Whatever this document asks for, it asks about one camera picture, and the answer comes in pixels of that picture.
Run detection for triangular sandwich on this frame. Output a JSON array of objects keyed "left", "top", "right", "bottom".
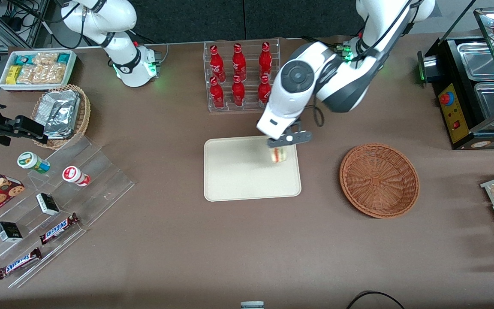
[{"left": 271, "top": 146, "right": 289, "bottom": 164}]

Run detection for cream plastic tray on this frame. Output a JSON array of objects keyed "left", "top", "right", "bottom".
[{"left": 204, "top": 134, "right": 302, "bottom": 202}]

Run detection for tan wicker basket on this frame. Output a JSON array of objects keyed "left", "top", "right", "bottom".
[{"left": 30, "top": 84, "right": 91, "bottom": 150}]

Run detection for round brown wicker basket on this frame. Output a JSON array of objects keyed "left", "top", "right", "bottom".
[{"left": 339, "top": 143, "right": 420, "bottom": 219}]

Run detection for green lid white cup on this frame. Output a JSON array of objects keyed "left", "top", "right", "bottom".
[{"left": 17, "top": 151, "right": 51, "bottom": 174}]

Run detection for silver foil pack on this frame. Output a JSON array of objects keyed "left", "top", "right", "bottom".
[
  {"left": 40, "top": 90, "right": 81, "bottom": 113},
  {"left": 43, "top": 105, "right": 78, "bottom": 139}
]

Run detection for white snack bin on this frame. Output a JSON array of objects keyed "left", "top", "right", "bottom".
[{"left": 0, "top": 49, "right": 78, "bottom": 92}]

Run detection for clear acrylic bottle rack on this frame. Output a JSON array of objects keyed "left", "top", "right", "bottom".
[{"left": 203, "top": 38, "right": 281, "bottom": 113}]

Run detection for red lid white cup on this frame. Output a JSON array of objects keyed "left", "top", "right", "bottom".
[{"left": 62, "top": 166, "right": 91, "bottom": 187}]

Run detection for red cola bottle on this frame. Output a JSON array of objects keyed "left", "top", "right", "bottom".
[
  {"left": 210, "top": 76, "right": 225, "bottom": 109},
  {"left": 258, "top": 75, "right": 271, "bottom": 106},
  {"left": 232, "top": 75, "right": 246, "bottom": 107},
  {"left": 232, "top": 43, "right": 247, "bottom": 81},
  {"left": 210, "top": 45, "right": 226, "bottom": 83},
  {"left": 259, "top": 41, "right": 273, "bottom": 80}
]

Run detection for clear bag of crackers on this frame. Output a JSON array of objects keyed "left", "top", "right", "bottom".
[
  {"left": 37, "top": 64, "right": 66, "bottom": 85},
  {"left": 33, "top": 52, "right": 59, "bottom": 66},
  {"left": 17, "top": 65, "right": 37, "bottom": 85}
]

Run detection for small black box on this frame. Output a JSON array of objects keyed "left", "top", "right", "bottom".
[
  {"left": 0, "top": 221, "right": 24, "bottom": 243},
  {"left": 36, "top": 193, "right": 60, "bottom": 216}
]

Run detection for clear acrylic stepped stand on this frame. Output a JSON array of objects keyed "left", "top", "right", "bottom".
[{"left": 0, "top": 136, "right": 135, "bottom": 289}]

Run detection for brown Snickers bar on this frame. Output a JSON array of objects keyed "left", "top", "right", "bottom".
[
  {"left": 39, "top": 213, "right": 80, "bottom": 245},
  {"left": 0, "top": 248, "right": 42, "bottom": 280}
]

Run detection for black food warmer cabinet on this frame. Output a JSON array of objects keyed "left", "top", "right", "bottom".
[{"left": 417, "top": 0, "right": 494, "bottom": 151}]

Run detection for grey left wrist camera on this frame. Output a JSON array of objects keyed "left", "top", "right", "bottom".
[{"left": 267, "top": 131, "right": 313, "bottom": 148}]

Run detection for black left base cables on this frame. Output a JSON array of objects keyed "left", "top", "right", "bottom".
[{"left": 301, "top": 36, "right": 344, "bottom": 58}]

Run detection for black base cables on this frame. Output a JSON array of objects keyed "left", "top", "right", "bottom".
[
  {"left": 133, "top": 30, "right": 169, "bottom": 66},
  {"left": 301, "top": 36, "right": 344, "bottom": 58}
]

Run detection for aluminium frame rack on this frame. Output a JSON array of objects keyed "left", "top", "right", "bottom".
[{"left": 0, "top": 0, "right": 61, "bottom": 50}]

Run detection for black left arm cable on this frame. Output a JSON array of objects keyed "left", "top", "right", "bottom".
[{"left": 313, "top": 0, "right": 416, "bottom": 128}]

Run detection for black right base cables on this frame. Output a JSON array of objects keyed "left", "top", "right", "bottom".
[{"left": 133, "top": 30, "right": 169, "bottom": 66}]

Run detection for black cable loop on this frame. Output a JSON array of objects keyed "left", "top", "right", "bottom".
[{"left": 346, "top": 291, "right": 406, "bottom": 309}]

